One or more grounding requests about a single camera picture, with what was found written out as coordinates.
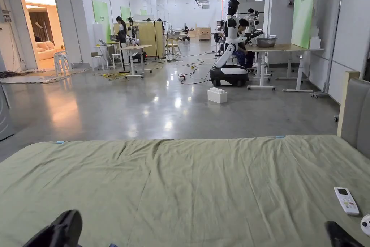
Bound white table with laptop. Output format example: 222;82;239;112
91;38;120;72

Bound grey padded headboard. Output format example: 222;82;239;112
336;70;370;156

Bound long wooden-top table, white legs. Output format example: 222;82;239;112
245;36;325;93

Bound bed with pale green sheet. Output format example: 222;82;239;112
0;135;370;247

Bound cream sofa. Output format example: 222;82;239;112
35;41;56;60

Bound white block-shaped carton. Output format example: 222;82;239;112
207;87;228;104

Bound wooden chair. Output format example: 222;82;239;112
166;38;182;56

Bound white humanoid robot, black base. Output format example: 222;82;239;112
209;0;249;87

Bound white remote control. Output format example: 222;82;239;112
334;187;360;216

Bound yellow cable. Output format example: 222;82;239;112
102;71;131;81

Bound small wooden-top table, white legs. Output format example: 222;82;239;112
117;44;153;80

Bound stack of white stools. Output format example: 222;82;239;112
53;50;72;76

